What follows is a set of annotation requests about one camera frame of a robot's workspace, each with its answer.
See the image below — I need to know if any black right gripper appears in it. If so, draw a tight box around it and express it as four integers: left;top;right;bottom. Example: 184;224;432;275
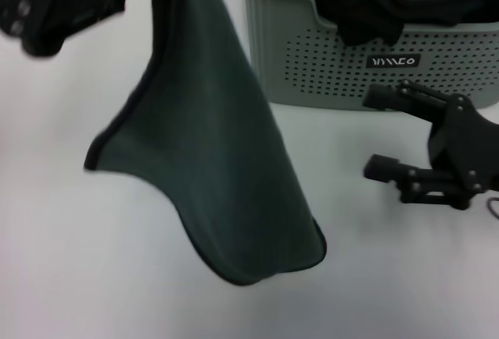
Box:
361;80;499;211

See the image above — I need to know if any dark green towel black hem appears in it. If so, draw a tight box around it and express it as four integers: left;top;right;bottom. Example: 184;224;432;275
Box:
83;0;327;288

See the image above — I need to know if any grey-green perforated storage box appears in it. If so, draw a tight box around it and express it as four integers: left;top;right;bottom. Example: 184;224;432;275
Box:
233;0;499;112

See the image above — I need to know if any black cloth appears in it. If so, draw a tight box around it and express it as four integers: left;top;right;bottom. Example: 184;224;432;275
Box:
307;0;499;47

